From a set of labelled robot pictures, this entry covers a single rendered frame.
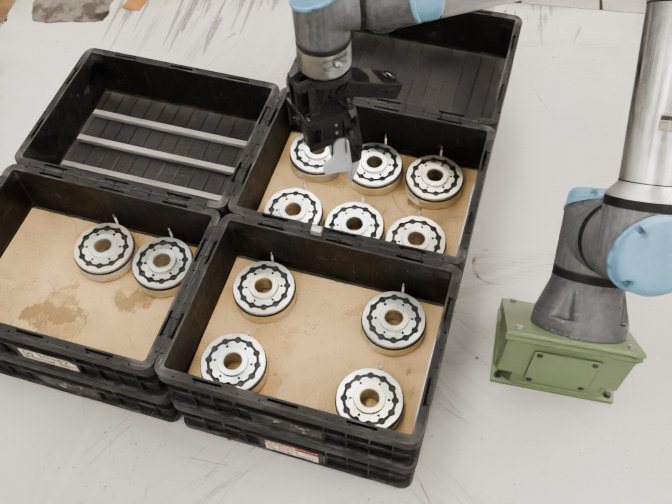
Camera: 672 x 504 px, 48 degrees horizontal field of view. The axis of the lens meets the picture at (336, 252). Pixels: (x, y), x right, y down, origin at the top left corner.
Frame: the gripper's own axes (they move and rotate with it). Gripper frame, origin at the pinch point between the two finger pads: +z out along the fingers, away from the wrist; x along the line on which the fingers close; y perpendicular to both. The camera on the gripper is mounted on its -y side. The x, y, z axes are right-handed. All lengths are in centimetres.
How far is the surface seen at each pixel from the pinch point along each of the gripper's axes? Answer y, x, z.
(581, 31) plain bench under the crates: -79, -31, 27
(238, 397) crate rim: 31.0, 24.7, 9.2
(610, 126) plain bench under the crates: -66, -5, 30
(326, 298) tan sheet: 10.3, 10.7, 18.0
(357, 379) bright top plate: 13.4, 27.2, 16.4
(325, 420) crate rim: 21.8, 33.6, 9.7
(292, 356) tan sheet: 20.0, 17.5, 18.6
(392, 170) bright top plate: -11.9, -5.2, 13.8
